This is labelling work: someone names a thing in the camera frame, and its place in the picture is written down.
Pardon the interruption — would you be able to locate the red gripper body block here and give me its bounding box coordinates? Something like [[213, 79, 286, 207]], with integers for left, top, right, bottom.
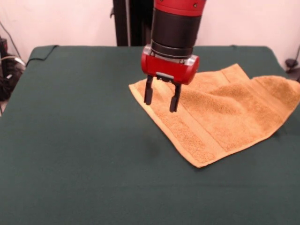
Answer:
[[140, 44, 200, 85]]

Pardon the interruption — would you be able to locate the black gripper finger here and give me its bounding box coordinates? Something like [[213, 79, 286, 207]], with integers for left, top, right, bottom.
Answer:
[[169, 81, 182, 113], [143, 74, 154, 105]]

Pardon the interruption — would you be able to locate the dark green table cloth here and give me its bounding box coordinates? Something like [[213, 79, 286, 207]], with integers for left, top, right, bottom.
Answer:
[[0, 45, 300, 225]]

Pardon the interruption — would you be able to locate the heap of black cables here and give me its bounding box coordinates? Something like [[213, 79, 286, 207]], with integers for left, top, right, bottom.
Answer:
[[0, 37, 25, 101]]

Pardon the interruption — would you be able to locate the black pedestal column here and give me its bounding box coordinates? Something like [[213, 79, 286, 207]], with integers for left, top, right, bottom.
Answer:
[[113, 0, 155, 47]]

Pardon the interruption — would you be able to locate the tan terry towel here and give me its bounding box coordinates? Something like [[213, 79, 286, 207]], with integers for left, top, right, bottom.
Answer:
[[128, 63, 300, 168]]

